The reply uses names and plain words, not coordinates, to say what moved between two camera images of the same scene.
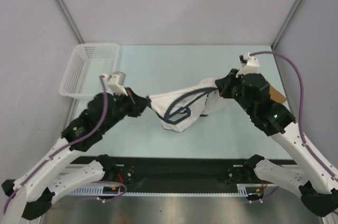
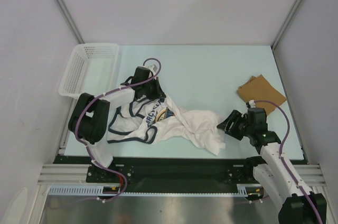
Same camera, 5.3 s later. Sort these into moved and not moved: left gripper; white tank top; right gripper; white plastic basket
Moved: left gripper; white tank top; right gripper
Not moved: white plastic basket
